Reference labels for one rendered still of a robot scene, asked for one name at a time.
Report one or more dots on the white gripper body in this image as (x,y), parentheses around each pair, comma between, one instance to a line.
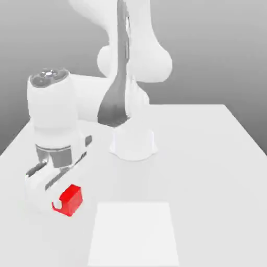
(38,187)

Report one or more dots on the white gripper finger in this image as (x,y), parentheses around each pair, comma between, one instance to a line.
(56,204)

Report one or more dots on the small red cube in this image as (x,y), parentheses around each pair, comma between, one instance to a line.
(72,200)

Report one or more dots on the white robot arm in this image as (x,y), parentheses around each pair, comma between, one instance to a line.
(52,108)

